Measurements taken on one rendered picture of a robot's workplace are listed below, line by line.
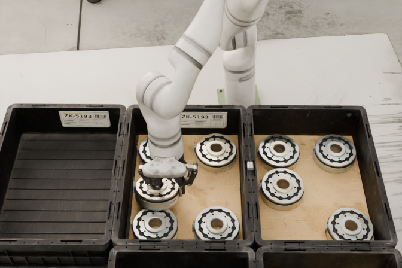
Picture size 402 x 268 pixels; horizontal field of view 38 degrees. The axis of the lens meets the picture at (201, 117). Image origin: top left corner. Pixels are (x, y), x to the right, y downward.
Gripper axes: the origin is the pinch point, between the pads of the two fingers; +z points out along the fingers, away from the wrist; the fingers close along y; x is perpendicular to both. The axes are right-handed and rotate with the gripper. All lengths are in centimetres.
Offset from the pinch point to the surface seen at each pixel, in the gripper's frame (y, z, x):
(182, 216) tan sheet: -2.8, 4.4, 4.7
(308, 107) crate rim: -33.8, -5.5, -21.2
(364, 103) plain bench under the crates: -56, 18, -45
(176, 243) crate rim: -2.6, -5.3, 17.6
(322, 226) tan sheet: -35.3, 5.2, 6.6
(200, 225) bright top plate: -7.1, 1.6, 8.9
